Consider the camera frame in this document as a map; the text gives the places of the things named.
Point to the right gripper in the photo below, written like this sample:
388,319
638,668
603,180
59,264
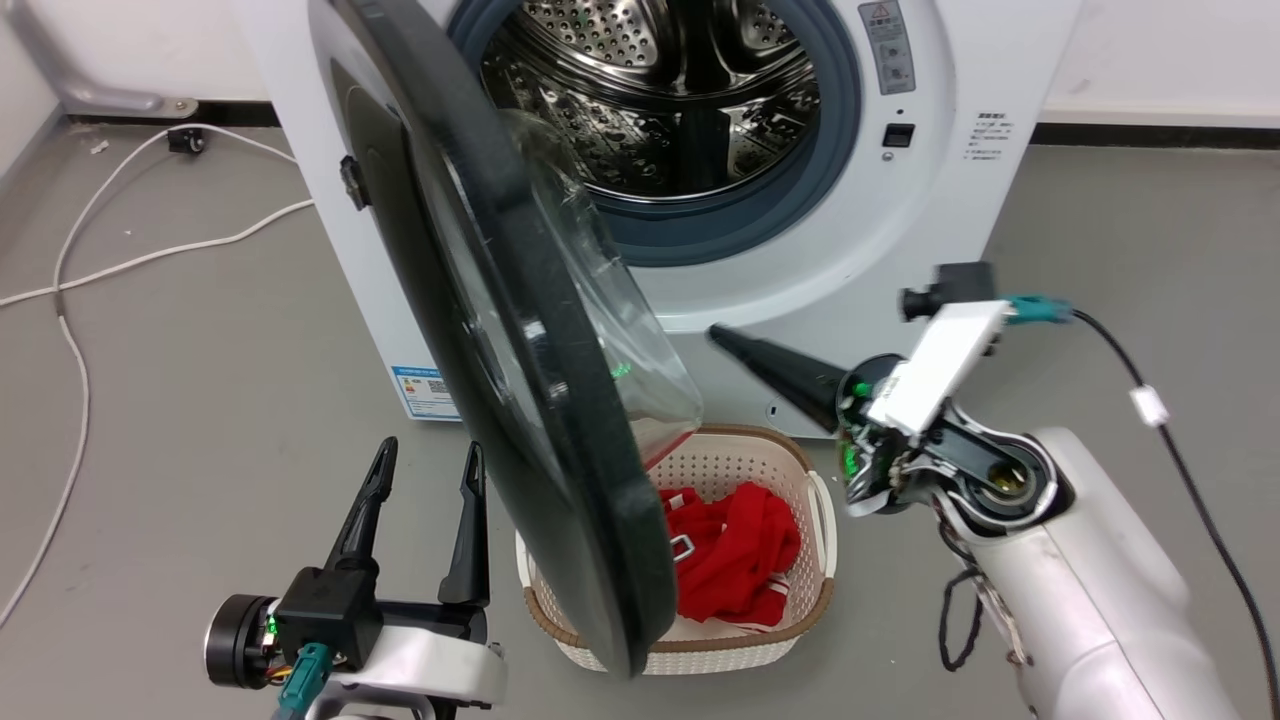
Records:
880,470

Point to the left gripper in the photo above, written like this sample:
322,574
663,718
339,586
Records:
440,665

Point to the dark grey washing machine door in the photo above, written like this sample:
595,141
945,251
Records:
560,420

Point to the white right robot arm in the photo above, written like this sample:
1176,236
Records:
1080,580

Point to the white front-load washing machine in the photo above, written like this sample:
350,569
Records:
900,240

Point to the grey-blue rubber door gasket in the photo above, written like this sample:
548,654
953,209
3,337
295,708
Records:
835,150

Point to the black door lock slot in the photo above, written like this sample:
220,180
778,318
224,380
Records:
898,135

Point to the white laundry basket brown rim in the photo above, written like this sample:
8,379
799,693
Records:
745,460

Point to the blue energy label sticker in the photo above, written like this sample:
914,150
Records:
422,392

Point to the red garment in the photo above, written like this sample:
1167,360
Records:
735,560

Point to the stainless steel washer drum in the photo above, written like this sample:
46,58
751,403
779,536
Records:
680,90

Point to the grey warning label sticker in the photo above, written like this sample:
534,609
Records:
888,45

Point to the small black floor plug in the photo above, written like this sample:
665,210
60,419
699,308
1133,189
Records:
186,140

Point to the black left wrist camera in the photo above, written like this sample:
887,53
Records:
325,615

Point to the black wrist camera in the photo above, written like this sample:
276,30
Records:
950,285
325,615

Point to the white right camera bracket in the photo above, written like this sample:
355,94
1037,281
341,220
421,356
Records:
940,365

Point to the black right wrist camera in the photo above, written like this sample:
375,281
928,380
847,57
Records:
950,285

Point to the grey metal floor bracket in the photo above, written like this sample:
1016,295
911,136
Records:
95,95

